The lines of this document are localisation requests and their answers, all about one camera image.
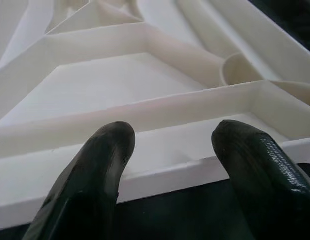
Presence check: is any white plastic table top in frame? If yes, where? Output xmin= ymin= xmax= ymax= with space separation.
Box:
xmin=0 ymin=0 xmax=310 ymax=223

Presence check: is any black cloth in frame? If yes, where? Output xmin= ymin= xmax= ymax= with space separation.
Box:
xmin=0 ymin=0 xmax=310 ymax=240

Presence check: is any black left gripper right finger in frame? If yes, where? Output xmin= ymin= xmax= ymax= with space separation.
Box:
xmin=211 ymin=119 xmax=310 ymax=240

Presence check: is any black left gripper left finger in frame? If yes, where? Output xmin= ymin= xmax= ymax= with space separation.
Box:
xmin=22 ymin=121 xmax=136 ymax=240

